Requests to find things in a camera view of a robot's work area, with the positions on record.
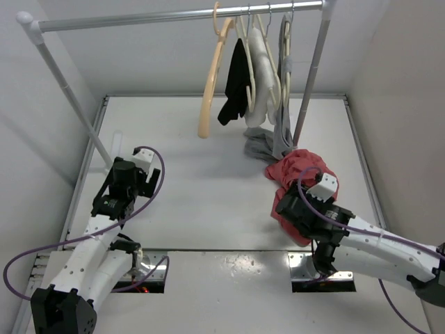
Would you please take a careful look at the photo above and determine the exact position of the black hanging garment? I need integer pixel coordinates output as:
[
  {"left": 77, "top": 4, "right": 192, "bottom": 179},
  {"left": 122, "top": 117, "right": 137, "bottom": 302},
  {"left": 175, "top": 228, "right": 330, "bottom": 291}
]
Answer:
[{"left": 218, "top": 39, "right": 248, "bottom": 126}]

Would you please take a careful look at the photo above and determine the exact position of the cream hanger with white garment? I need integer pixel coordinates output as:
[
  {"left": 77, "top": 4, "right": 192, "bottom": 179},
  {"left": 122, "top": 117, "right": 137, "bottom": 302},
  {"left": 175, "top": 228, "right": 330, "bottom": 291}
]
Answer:
[{"left": 248, "top": 14, "right": 282, "bottom": 111}]

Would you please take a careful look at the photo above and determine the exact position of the cream hanger with grey garment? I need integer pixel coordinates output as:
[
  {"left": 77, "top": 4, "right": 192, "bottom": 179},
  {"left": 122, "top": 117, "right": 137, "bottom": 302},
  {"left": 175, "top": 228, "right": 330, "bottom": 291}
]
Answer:
[{"left": 282, "top": 1, "right": 295, "bottom": 107}]

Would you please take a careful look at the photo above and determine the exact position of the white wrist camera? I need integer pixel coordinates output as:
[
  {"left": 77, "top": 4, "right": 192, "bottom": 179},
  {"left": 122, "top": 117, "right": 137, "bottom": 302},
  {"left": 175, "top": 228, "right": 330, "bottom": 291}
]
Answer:
[
  {"left": 131, "top": 148, "right": 154, "bottom": 174},
  {"left": 307, "top": 173, "right": 339, "bottom": 202}
]

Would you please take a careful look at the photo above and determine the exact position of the cream hanger with black garment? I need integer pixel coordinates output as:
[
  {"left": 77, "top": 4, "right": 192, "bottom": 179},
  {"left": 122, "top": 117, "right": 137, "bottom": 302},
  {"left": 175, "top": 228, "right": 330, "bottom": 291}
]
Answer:
[{"left": 235, "top": 16, "right": 256, "bottom": 113}]

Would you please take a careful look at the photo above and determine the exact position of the grey hanging garment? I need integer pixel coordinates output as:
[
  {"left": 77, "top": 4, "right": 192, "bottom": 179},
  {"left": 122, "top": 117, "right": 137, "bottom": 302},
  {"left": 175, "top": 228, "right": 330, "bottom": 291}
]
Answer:
[{"left": 244, "top": 14, "right": 293, "bottom": 164}]

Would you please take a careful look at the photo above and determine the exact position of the red t shirt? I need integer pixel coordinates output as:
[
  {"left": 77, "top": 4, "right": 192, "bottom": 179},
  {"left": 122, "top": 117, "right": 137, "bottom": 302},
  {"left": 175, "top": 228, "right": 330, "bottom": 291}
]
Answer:
[{"left": 264, "top": 149, "right": 337, "bottom": 247}]

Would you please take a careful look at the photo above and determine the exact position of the white hanging garment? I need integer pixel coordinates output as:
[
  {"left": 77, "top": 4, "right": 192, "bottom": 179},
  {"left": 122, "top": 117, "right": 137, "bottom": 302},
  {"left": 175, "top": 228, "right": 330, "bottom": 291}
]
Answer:
[{"left": 244, "top": 27, "right": 281, "bottom": 128}]

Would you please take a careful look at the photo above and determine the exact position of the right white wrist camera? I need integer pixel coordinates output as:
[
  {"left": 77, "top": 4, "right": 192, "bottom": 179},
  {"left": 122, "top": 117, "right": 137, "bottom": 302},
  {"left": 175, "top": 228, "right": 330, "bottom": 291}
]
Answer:
[{"left": 307, "top": 173, "right": 339, "bottom": 202}]

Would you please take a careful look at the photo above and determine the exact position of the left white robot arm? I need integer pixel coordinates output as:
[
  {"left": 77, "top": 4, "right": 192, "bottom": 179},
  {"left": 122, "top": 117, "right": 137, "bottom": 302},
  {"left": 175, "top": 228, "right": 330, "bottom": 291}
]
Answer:
[{"left": 31, "top": 149, "right": 161, "bottom": 333}]

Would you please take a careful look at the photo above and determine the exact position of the peach plastic hanger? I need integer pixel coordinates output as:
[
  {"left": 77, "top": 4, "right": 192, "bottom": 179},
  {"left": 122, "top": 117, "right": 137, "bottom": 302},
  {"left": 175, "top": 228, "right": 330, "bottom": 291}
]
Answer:
[{"left": 197, "top": 1, "right": 234, "bottom": 138}]

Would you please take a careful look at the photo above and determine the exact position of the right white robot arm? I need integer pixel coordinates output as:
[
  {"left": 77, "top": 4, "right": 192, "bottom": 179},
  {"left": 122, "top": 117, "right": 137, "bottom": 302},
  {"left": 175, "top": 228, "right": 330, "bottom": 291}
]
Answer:
[{"left": 275, "top": 184, "right": 444, "bottom": 307}]

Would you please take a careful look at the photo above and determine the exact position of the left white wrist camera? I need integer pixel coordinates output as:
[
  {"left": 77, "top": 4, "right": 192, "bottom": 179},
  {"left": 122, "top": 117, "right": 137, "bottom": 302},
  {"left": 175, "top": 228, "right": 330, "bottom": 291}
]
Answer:
[{"left": 131, "top": 148, "right": 154, "bottom": 174}]

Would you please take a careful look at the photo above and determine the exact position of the white metal clothes rack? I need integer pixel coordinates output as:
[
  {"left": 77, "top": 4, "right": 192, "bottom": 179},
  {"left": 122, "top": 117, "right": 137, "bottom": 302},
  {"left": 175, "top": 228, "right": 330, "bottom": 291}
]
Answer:
[{"left": 16, "top": 1, "right": 337, "bottom": 168}]

